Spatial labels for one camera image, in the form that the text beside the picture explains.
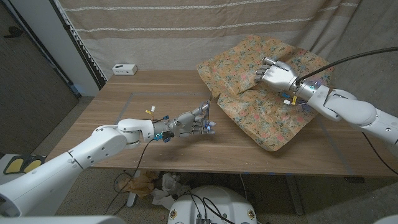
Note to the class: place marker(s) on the dark wooden door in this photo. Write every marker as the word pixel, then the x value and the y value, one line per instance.
pixel 31 93

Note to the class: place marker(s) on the white grey floor platform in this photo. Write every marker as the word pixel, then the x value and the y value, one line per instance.
pixel 6 168

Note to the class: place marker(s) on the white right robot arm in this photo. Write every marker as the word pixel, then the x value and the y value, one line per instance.
pixel 354 109

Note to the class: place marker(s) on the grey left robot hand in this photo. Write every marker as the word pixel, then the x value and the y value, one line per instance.
pixel 186 123

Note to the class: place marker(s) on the black torso connector block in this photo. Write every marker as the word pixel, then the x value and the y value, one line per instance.
pixel 203 221

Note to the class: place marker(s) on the white power strip box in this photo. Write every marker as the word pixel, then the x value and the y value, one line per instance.
pixel 124 69

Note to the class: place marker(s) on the white robot torso base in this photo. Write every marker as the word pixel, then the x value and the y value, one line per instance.
pixel 230 202

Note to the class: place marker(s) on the black metal frame post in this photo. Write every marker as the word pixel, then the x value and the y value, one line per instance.
pixel 88 62

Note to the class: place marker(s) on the beige striped curtain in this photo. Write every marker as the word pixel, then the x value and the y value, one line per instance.
pixel 186 34

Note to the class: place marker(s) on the crumpled brown paper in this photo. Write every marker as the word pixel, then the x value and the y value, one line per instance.
pixel 143 183

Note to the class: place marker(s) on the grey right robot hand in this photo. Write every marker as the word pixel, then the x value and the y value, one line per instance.
pixel 280 74

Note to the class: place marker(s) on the floral orange fabric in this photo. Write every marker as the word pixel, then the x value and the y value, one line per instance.
pixel 264 105

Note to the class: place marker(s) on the crumpled white paper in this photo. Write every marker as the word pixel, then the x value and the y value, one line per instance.
pixel 169 186

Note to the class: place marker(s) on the grey table leg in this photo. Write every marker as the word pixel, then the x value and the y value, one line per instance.
pixel 293 196
pixel 132 199

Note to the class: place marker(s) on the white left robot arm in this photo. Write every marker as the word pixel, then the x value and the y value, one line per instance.
pixel 77 161

